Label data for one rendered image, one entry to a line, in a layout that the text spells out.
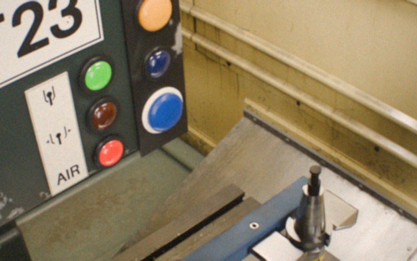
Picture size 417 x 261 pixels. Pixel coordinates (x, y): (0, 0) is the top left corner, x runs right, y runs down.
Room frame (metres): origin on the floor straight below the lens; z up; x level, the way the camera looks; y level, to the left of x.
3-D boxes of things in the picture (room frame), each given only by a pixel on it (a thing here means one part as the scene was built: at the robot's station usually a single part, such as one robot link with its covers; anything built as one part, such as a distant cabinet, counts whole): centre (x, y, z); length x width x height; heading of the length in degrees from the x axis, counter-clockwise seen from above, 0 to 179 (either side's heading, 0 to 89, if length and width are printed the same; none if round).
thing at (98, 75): (0.33, 0.07, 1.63); 0.02 x 0.01 x 0.02; 130
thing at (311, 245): (0.57, -0.13, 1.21); 0.06 x 0.06 x 0.03
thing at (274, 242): (0.53, -0.09, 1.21); 0.07 x 0.05 x 0.01; 40
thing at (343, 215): (0.60, -0.17, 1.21); 0.07 x 0.05 x 0.01; 40
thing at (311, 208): (0.57, -0.13, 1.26); 0.04 x 0.04 x 0.07
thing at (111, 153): (0.33, 0.07, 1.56); 0.02 x 0.01 x 0.02; 130
